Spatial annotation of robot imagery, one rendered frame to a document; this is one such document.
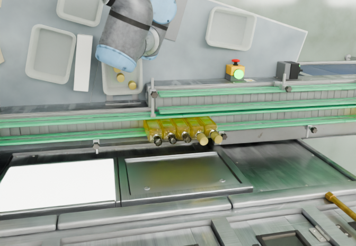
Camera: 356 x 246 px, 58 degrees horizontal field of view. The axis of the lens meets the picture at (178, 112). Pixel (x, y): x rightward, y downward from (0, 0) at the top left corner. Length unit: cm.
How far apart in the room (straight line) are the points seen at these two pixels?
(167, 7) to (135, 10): 43
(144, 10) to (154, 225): 63
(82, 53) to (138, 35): 61
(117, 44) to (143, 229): 55
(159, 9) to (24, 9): 58
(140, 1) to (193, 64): 76
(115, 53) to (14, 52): 75
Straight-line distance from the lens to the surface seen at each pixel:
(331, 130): 188
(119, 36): 87
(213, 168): 132
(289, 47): 177
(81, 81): 148
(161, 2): 128
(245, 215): 111
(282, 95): 165
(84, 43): 145
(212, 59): 160
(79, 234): 105
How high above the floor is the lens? 225
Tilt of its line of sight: 68 degrees down
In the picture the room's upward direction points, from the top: 144 degrees clockwise
